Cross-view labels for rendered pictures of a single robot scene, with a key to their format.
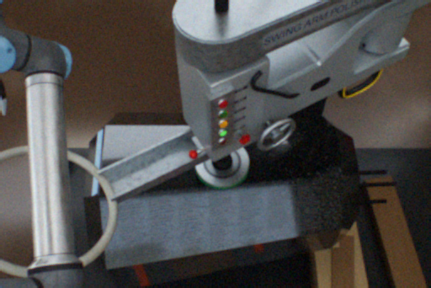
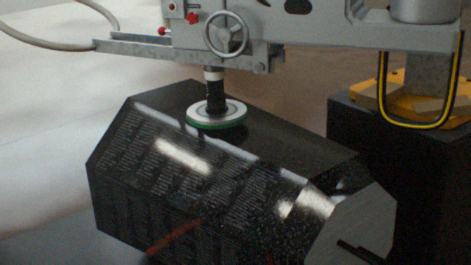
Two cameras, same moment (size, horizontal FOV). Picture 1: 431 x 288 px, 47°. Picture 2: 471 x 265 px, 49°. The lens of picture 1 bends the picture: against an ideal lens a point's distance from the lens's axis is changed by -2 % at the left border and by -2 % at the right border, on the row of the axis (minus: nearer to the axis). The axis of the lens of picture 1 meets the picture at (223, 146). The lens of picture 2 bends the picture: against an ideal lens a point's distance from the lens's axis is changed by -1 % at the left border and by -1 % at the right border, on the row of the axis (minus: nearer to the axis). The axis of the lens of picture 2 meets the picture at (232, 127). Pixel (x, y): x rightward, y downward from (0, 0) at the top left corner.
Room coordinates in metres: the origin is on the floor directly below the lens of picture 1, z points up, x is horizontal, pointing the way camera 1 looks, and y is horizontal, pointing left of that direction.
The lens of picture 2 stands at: (0.02, -1.42, 1.57)
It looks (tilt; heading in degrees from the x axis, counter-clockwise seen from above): 24 degrees down; 54
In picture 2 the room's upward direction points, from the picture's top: 3 degrees counter-clockwise
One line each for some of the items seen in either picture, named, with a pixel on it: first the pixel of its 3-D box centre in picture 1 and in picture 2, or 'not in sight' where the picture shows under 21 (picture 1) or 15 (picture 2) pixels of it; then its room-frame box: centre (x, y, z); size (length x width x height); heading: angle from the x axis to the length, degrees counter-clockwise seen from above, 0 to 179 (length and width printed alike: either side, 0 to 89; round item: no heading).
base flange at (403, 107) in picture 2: not in sight; (427, 92); (1.88, -0.25, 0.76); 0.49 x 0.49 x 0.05; 0
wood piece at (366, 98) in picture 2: not in sight; (380, 94); (1.62, -0.20, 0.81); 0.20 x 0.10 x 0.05; 8
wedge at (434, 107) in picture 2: not in sight; (441, 104); (1.71, -0.42, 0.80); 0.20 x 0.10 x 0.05; 136
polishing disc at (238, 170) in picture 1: (221, 162); (216, 111); (0.98, 0.00, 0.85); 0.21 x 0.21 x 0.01
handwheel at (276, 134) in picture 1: (270, 126); (230, 31); (0.93, -0.16, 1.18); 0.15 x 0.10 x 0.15; 120
